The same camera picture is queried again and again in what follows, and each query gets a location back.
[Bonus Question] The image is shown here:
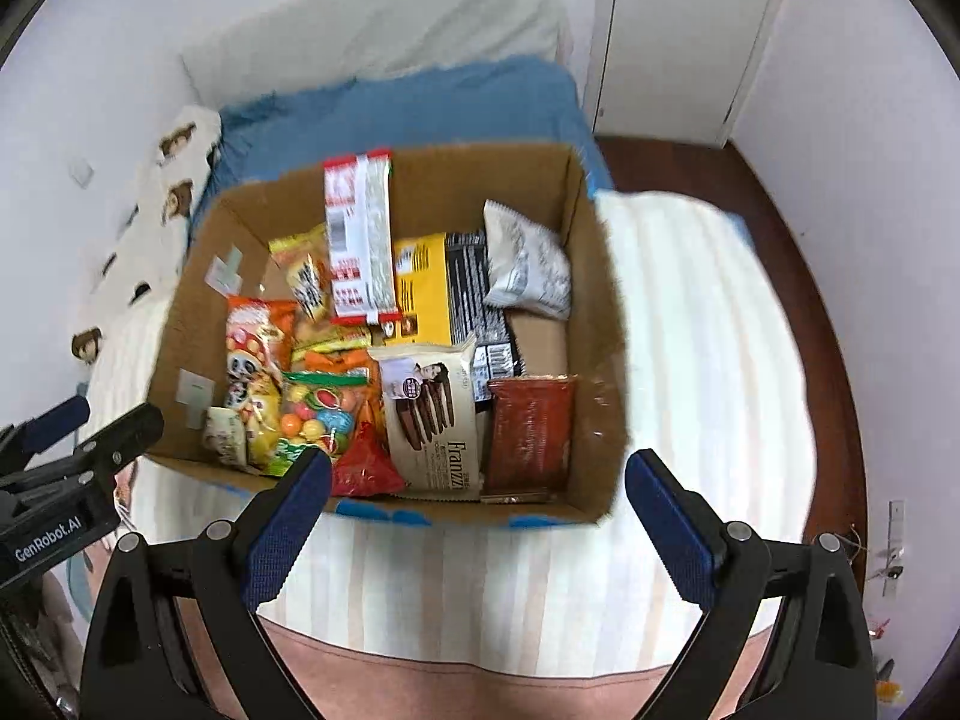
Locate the yellow cookie box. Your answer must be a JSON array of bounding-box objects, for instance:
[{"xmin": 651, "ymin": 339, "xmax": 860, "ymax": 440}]
[{"xmin": 391, "ymin": 232, "xmax": 458, "ymax": 346}]

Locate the orange snack packet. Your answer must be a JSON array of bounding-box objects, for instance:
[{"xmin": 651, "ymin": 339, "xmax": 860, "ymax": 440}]
[{"xmin": 292, "ymin": 345, "xmax": 380, "ymax": 380}]

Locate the white grey-print snack packet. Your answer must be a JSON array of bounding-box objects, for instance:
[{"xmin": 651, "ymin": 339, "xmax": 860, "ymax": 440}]
[{"xmin": 482, "ymin": 199, "xmax": 573, "ymax": 321}]

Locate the white pillow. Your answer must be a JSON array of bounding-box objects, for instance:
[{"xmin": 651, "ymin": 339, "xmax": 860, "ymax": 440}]
[{"xmin": 180, "ymin": 0, "xmax": 575, "ymax": 110}]

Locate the orange snack bag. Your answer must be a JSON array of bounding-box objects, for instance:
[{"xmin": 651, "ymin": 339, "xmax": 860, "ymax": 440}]
[{"xmin": 225, "ymin": 296, "xmax": 299, "ymax": 368}]

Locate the blue blanket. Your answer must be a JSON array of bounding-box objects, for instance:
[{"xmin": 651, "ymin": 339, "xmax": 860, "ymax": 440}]
[{"xmin": 187, "ymin": 56, "xmax": 755, "ymax": 241}]

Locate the green gumball candy bag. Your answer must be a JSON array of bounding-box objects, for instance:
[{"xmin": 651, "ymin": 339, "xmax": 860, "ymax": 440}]
[{"xmin": 274, "ymin": 367, "xmax": 376, "ymax": 477}]

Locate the white chocolate wafer packet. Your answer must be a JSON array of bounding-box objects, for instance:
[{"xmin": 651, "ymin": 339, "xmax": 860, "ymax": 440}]
[{"xmin": 369, "ymin": 334, "xmax": 482, "ymax": 502}]

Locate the cardboard box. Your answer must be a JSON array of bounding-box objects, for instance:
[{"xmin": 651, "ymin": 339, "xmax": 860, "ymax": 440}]
[{"xmin": 142, "ymin": 141, "xmax": 631, "ymax": 530}]

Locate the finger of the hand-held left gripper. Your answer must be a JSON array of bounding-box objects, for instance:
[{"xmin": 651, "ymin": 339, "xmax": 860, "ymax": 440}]
[
  {"xmin": 45, "ymin": 403, "xmax": 166, "ymax": 475},
  {"xmin": 0, "ymin": 394, "xmax": 91, "ymax": 470}
]

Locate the red and white snack packet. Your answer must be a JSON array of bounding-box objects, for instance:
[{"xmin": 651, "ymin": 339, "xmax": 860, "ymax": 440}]
[{"xmin": 322, "ymin": 150, "xmax": 400, "ymax": 327}]

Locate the white door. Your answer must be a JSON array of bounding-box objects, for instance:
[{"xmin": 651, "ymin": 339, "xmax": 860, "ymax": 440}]
[{"xmin": 583, "ymin": 0, "xmax": 796, "ymax": 147}]

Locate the white dog print cloth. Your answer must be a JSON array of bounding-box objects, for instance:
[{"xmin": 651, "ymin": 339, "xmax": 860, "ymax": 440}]
[{"xmin": 71, "ymin": 103, "xmax": 224, "ymax": 368}]

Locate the yellow snack bag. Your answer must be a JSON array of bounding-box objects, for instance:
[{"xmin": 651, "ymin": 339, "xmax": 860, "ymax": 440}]
[{"xmin": 268, "ymin": 229, "xmax": 335, "ymax": 331}]

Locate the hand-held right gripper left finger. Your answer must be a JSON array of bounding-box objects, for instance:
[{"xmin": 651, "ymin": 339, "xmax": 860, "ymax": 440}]
[{"xmin": 79, "ymin": 448, "xmax": 335, "ymax": 720}]

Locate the black snack packet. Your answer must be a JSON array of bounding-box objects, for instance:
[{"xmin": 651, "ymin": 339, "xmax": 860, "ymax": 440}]
[{"xmin": 442, "ymin": 229, "xmax": 526, "ymax": 380}]

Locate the small orange object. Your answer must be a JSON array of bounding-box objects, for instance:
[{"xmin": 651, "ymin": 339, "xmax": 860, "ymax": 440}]
[{"xmin": 874, "ymin": 656, "xmax": 905, "ymax": 702}]

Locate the small red snack packet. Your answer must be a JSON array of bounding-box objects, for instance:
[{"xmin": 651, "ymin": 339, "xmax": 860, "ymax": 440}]
[{"xmin": 330, "ymin": 420, "xmax": 407, "ymax": 497}]

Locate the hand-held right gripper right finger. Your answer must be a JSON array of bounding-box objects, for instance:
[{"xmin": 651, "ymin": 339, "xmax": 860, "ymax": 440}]
[{"xmin": 622, "ymin": 448, "xmax": 878, "ymax": 720}]

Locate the dark red snack packet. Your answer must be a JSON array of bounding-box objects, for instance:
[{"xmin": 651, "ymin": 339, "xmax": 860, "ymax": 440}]
[{"xmin": 482, "ymin": 375, "xmax": 580, "ymax": 500}]

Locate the clear cartoon snack bag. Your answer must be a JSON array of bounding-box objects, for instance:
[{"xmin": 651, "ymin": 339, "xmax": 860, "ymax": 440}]
[{"xmin": 225, "ymin": 349, "xmax": 286, "ymax": 466}]

